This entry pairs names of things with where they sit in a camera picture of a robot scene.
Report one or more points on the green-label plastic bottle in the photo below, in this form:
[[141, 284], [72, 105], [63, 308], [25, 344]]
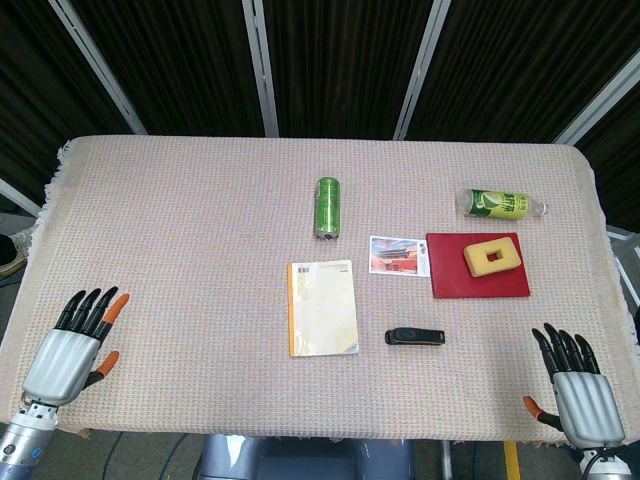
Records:
[[497, 204]]

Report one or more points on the white partition frame post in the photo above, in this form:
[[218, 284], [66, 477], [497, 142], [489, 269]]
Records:
[[261, 67], [597, 107], [97, 67], [420, 70]]

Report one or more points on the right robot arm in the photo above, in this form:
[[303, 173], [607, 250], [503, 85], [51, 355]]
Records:
[[602, 462]]

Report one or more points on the photo postcard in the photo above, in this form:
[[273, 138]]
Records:
[[399, 256]]

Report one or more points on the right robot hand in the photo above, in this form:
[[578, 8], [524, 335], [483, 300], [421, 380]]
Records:
[[585, 397]]

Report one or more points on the green can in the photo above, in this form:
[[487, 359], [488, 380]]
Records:
[[327, 207]]

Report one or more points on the black ribbed plastic object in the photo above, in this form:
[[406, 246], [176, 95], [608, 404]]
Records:
[[414, 336]]

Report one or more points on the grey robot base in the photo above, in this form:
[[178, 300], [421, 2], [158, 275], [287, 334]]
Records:
[[305, 457]]

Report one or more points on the yellow sponge with hole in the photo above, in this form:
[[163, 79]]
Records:
[[492, 256]]

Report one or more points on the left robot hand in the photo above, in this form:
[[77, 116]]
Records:
[[65, 352]]

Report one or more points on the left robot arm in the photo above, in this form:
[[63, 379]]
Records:
[[25, 440]]

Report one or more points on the red board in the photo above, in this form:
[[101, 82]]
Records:
[[480, 280]]

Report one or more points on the beige woven tablecloth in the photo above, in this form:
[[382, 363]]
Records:
[[200, 260]]

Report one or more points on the beige notebook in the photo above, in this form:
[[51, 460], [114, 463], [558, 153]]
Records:
[[322, 307]]

